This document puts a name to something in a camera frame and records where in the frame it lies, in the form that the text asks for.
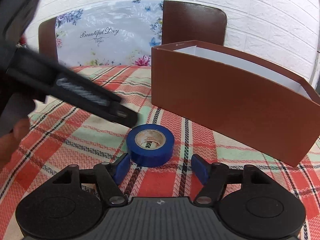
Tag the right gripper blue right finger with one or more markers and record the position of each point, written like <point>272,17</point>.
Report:
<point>200,168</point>

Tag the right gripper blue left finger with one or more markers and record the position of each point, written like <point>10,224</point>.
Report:
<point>120,168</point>

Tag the blue tape roll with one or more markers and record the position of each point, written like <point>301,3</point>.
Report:
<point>150,145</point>

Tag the person's left hand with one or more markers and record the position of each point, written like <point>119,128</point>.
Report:
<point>10,142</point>

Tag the plaid bed sheet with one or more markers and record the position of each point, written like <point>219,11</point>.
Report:
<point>61,135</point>

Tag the brown cardboard box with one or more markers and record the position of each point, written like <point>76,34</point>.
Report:
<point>241,96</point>

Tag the floral plastic bag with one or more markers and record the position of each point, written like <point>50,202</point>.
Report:
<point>110,33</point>

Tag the brown wooden headboard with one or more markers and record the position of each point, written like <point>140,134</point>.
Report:
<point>183,21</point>

